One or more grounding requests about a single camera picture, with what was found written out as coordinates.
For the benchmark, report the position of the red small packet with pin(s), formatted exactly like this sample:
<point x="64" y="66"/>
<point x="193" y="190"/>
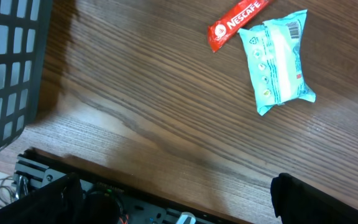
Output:
<point x="227" y="26"/>

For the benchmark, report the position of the grey plastic shopping basket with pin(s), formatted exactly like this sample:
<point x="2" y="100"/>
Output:
<point x="23" y="36"/>

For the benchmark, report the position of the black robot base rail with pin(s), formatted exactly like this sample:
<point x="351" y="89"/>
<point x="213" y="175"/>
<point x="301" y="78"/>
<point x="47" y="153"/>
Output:
<point x="35" y="169"/>

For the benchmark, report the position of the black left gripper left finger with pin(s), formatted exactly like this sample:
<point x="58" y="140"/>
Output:
<point x="60" y="201"/>

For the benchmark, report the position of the pale green small packet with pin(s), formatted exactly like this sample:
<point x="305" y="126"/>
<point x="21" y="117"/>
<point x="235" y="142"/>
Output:
<point x="273" y="56"/>

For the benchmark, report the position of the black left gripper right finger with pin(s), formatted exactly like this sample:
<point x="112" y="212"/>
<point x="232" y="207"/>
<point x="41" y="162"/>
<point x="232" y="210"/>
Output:
<point x="295" y="201"/>

